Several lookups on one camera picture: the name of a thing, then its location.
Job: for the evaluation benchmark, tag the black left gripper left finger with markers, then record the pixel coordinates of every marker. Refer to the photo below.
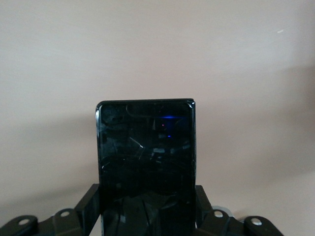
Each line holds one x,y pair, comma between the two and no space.
86,216

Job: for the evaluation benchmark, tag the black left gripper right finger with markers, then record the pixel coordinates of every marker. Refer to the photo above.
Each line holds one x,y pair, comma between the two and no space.
203,209

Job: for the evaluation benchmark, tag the long black smartphone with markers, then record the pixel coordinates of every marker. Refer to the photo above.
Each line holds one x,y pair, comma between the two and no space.
147,147

